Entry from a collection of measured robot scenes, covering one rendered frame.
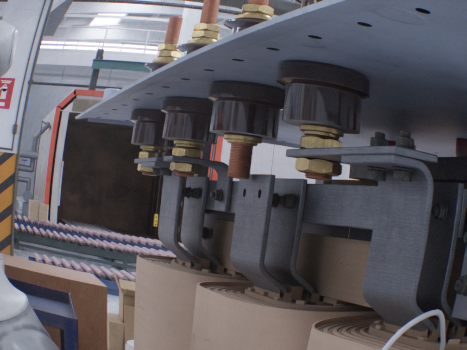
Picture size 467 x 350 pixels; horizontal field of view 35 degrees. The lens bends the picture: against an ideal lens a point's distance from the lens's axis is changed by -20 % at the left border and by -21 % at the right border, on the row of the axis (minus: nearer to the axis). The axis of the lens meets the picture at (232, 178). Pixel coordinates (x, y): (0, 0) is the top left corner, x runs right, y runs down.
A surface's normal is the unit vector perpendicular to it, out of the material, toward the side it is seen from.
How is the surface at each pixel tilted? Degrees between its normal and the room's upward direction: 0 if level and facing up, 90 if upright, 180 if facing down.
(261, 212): 90
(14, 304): 36
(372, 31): 180
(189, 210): 90
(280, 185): 90
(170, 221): 90
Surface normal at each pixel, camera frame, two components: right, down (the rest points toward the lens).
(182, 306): -0.50, -0.08
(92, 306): 0.31, 0.01
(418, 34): -0.12, 0.99
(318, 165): -0.04, -0.04
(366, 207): -0.95, -0.12
